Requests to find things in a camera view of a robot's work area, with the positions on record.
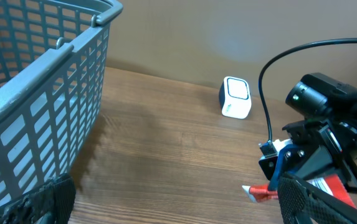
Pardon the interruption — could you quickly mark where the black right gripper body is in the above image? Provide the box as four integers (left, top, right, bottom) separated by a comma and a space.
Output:
268, 119, 357, 194

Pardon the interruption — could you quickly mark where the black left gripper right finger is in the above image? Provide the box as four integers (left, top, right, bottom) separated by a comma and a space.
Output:
277, 174, 357, 224

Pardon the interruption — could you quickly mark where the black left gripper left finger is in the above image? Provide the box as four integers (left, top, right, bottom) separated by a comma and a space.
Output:
0, 173, 76, 224

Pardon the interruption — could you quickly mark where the red Nescafe coffee stick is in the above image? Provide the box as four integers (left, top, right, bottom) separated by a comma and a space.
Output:
242, 174, 356, 208

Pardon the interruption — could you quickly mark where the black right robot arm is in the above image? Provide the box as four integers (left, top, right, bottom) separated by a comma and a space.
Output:
268, 73, 357, 194

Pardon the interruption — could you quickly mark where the white barcode scanner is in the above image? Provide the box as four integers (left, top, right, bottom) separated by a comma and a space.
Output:
219, 76, 252, 119

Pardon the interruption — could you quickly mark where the grey plastic shopping basket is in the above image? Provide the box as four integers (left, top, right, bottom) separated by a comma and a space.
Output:
0, 0, 123, 207

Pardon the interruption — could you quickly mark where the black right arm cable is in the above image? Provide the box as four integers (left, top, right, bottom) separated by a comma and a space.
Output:
258, 37, 357, 146

